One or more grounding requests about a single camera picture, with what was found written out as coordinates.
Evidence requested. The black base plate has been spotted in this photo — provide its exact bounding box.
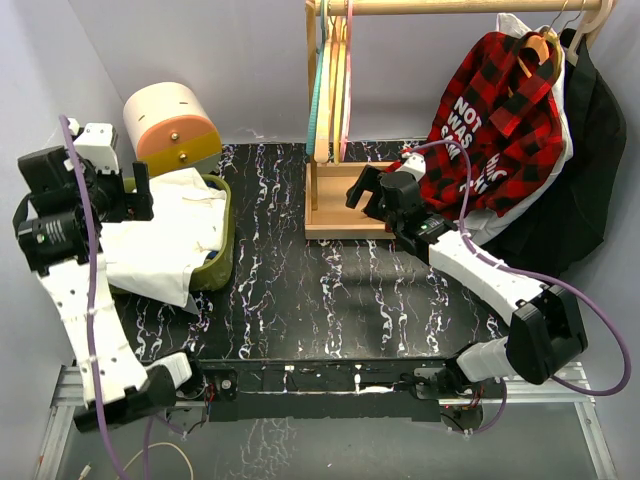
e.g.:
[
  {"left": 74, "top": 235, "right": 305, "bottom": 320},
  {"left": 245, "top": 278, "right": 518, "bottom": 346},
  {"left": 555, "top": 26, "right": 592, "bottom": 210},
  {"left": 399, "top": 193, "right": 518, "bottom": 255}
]
[{"left": 200, "top": 358, "right": 504, "bottom": 425}]

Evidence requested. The aluminium frame rail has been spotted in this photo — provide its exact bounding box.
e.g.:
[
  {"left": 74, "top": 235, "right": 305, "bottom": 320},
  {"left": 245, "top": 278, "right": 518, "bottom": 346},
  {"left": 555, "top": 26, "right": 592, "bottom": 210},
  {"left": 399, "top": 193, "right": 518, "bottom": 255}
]
[{"left": 33, "top": 366, "right": 617, "bottom": 479}]

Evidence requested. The cream wooden hanger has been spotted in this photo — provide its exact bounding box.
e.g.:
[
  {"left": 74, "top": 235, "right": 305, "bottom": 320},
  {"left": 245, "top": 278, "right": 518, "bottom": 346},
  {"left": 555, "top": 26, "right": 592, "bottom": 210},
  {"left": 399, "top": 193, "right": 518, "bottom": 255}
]
[{"left": 566, "top": 0, "right": 617, "bottom": 66}]

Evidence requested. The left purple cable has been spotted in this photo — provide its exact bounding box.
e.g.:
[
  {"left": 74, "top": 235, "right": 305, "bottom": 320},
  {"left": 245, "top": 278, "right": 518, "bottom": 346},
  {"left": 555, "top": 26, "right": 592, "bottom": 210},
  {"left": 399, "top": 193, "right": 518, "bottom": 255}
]
[{"left": 58, "top": 114, "right": 186, "bottom": 480}]

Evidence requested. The round pastel drawer cabinet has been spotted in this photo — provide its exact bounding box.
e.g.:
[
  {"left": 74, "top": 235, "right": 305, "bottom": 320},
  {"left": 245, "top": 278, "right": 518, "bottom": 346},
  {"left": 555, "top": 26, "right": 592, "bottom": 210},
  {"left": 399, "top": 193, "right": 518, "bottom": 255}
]
[{"left": 123, "top": 82, "right": 222, "bottom": 177}]

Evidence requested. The beige cable on floor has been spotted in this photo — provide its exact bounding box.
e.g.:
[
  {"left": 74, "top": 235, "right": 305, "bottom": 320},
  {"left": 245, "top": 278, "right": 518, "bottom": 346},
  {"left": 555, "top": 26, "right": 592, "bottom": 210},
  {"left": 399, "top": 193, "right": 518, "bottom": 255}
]
[{"left": 77, "top": 441, "right": 195, "bottom": 480}]

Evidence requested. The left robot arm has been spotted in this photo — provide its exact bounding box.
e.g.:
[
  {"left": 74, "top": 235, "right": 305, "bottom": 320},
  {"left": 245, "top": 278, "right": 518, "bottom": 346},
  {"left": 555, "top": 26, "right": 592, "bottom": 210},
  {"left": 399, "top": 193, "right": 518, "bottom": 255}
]
[{"left": 13, "top": 146, "right": 207, "bottom": 433}]

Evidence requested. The red plaid shirt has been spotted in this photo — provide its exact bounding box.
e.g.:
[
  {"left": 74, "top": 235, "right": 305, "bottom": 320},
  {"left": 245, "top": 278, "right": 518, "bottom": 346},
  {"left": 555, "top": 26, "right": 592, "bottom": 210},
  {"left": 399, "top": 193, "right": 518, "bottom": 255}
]
[{"left": 384, "top": 30, "right": 565, "bottom": 217}]

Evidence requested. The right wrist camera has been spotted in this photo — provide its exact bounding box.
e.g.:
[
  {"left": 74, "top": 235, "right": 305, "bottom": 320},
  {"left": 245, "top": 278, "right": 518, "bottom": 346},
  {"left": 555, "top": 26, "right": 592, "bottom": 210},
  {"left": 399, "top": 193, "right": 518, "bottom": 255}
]
[{"left": 398, "top": 152, "right": 426, "bottom": 181}]

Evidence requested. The white shirt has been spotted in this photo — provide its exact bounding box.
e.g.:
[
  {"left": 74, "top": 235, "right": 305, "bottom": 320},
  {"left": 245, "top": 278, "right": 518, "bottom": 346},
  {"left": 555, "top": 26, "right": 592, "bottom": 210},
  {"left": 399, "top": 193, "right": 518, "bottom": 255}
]
[{"left": 97, "top": 167, "right": 229, "bottom": 315}]

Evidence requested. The wooden clothes rack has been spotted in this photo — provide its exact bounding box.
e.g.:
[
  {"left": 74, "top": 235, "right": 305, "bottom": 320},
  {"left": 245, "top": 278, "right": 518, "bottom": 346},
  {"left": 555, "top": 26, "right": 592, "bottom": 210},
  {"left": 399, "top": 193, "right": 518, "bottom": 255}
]
[{"left": 305, "top": 1, "right": 601, "bottom": 240}]

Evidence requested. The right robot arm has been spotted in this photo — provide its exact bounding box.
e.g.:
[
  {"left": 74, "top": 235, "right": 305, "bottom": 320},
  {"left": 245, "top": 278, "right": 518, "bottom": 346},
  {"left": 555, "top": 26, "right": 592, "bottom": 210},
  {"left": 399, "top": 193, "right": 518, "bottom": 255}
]
[{"left": 346, "top": 165, "right": 588, "bottom": 397}]

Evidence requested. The black garment on rack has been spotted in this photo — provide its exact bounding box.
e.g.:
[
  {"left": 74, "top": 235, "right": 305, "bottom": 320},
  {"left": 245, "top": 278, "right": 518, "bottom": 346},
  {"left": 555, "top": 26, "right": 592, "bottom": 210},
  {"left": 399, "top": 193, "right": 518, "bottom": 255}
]
[{"left": 485, "top": 40, "right": 627, "bottom": 277}]

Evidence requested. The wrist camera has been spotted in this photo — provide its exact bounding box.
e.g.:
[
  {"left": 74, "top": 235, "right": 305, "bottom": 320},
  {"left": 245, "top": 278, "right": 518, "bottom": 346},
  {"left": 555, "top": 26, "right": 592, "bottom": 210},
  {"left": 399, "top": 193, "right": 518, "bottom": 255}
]
[
  {"left": 398, "top": 152, "right": 426, "bottom": 181},
  {"left": 68, "top": 118, "right": 120, "bottom": 175}
]

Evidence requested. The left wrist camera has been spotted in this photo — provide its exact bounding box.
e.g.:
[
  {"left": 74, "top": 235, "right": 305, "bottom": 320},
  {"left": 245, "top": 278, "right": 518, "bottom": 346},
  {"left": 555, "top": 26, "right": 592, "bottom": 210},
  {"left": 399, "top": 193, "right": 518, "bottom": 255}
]
[{"left": 68, "top": 118, "right": 120, "bottom": 175}]

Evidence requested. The yellow hanger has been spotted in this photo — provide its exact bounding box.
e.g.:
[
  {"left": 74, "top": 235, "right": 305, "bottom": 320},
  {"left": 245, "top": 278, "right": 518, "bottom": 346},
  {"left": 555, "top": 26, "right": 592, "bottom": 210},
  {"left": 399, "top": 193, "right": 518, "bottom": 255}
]
[{"left": 315, "top": 16, "right": 346, "bottom": 164}]

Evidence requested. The pink hanger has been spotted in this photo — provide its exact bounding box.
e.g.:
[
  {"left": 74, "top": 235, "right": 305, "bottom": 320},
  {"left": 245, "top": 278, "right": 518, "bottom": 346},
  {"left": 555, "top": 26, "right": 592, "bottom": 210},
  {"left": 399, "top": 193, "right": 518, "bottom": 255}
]
[{"left": 336, "top": 0, "right": 354, "bottom": 163}]

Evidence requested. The olive green laundry basket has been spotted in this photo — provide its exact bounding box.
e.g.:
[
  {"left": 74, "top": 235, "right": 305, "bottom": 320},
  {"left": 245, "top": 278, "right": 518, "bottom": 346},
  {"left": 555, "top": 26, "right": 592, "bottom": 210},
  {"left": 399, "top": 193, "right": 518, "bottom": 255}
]
[{"left": 107, "top": 172, "right": 236, "bottom": 296}]

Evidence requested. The orange wooden hanger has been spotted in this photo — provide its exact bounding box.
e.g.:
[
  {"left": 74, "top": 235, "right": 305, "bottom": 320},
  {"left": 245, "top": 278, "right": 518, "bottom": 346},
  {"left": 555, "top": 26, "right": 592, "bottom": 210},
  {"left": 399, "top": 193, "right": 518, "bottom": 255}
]
[{"left": 517, "top": 27, "right": 564, "bottom": 102}]

